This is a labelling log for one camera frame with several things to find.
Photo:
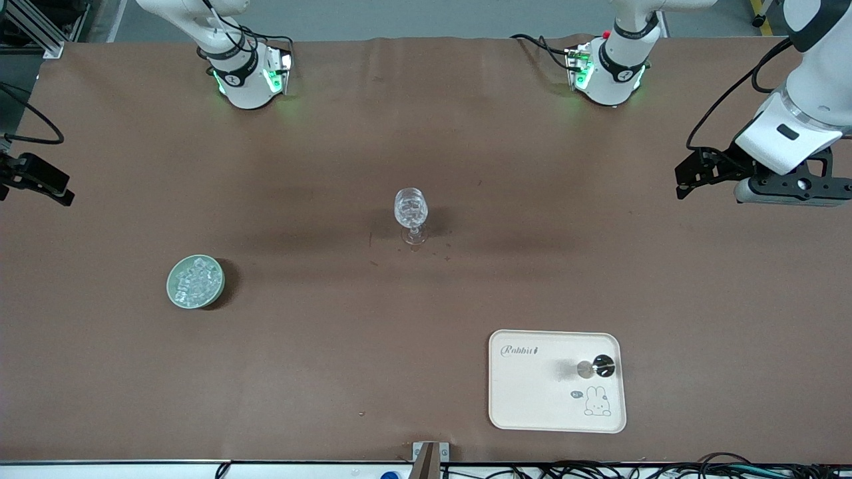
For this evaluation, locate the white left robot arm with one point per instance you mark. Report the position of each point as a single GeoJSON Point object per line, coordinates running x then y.
{"type": "Point", "coordinates": [819, 86]}

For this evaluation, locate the green lit base connector panel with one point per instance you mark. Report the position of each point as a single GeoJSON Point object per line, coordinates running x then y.
{"type": "Point", "coordinates": [578, 66]}

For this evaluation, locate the clear wine glass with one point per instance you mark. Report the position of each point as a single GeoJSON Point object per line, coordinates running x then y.
{"type": "Point", "coordinates": [411, 206]}

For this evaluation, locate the brown table cloth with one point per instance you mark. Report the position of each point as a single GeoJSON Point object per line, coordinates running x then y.
{"type": "Point", "coordinates": [333, 366]}

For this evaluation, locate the clear ice cubes pile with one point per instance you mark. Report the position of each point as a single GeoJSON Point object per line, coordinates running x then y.
{"type": "Point", "coordinates": [196, 283]}

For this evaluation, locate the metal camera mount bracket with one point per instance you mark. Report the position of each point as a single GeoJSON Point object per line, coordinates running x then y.
{"type": "Point", "coordinates": [430, 459]}

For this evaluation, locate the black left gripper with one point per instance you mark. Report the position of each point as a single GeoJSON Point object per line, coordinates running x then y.
{"type": "Point", "coordinates": [724, 163]}

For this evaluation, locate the metal jigger cup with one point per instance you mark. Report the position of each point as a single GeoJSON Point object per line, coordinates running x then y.
{"type": "Point", "coordinates": [602, 364]}

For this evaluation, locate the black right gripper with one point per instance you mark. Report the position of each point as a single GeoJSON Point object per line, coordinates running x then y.
{"type": "Point", "coordinates": [23, 171]}

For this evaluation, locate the black caster wheel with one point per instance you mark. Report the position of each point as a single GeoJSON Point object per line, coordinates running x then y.
{"type": "Point", "coordinates": [758, 20]}

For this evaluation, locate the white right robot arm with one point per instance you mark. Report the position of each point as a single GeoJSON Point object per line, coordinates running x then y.
{"type": "Point", "coordinates": [243, 86]}

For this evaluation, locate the green round bowl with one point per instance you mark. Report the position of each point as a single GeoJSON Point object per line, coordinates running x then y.
{"type": "Point", "coordinates": [172, 293]}

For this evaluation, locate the aluminium frame profile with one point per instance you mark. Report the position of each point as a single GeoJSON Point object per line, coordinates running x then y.
{"type": "Point", "coordinates": [40, 30]}

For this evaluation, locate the cream rabbit print tray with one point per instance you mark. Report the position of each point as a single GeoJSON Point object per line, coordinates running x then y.
{"type": "Point", "coordinates": [532, 392]}

